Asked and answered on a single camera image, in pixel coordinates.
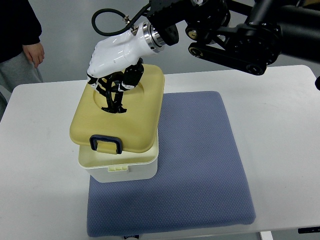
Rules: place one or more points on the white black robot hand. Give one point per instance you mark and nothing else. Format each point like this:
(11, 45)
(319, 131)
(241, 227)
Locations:
(123, 52)

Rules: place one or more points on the yellow storage box lid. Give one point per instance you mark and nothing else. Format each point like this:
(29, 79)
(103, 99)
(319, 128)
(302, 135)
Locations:
(136, 128)

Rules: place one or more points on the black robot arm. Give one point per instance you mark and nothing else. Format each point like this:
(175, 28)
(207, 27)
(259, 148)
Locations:
(238, 36)

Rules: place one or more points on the white storage box base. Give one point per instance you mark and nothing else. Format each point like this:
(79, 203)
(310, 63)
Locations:
(127, 166)

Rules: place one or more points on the person in dark clothes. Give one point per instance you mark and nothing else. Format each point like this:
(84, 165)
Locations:
(21, 51)

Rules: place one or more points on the blue padded mat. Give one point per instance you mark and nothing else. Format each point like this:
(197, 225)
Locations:
(200, 180)

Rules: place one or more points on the black label under table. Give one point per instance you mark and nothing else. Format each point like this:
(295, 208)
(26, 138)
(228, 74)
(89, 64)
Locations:
(309, 230)

